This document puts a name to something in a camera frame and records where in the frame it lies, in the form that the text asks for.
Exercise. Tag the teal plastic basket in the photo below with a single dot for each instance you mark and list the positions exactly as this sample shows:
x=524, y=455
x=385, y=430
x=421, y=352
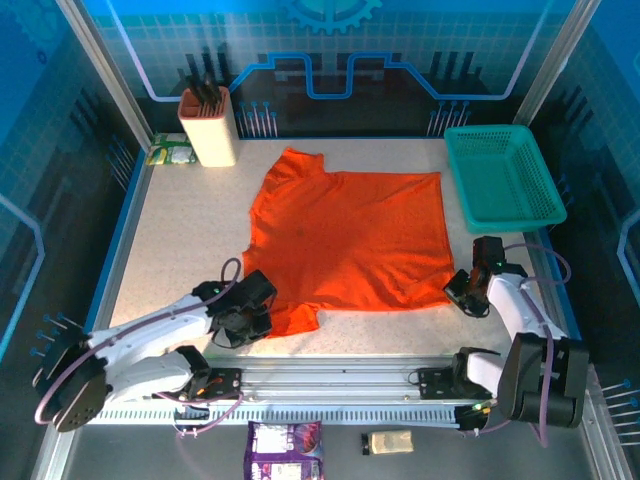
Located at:
x=505, y=175

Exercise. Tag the orange t-shirt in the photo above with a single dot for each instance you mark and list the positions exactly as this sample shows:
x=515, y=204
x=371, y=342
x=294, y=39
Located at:
x=350, y=240

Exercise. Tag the purple snack bag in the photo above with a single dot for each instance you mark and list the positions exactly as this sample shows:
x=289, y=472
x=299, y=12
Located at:
x=282, y=450

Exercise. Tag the aluminium frame post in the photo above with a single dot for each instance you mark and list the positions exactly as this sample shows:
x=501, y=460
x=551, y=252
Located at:
x=100, y=65
x=555, y=60

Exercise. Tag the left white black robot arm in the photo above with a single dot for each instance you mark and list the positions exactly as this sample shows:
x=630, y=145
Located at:
x=150, y=330

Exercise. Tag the beige knife block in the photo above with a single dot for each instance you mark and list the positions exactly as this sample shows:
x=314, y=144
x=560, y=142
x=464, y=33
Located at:
x=210, y=135

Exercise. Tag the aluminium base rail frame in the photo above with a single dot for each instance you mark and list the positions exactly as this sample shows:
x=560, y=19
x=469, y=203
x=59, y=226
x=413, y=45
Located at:
x=325, y=375

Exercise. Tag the green snack packet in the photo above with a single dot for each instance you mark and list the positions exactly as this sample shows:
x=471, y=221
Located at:
x=167, y=152

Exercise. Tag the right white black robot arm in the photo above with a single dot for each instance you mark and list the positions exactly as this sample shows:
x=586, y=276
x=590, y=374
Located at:
x=510, y=300

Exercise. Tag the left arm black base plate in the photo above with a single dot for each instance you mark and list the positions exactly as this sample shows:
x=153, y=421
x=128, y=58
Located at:
x=227, y=382

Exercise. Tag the small controller board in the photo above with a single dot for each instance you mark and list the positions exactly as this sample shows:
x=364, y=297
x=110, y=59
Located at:
x=472, y=417

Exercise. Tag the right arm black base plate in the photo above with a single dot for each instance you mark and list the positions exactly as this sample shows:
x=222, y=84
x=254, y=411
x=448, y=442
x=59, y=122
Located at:
x=432, y=382

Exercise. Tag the small beige package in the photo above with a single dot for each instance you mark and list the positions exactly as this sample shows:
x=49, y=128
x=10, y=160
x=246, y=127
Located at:
x=387, y=442

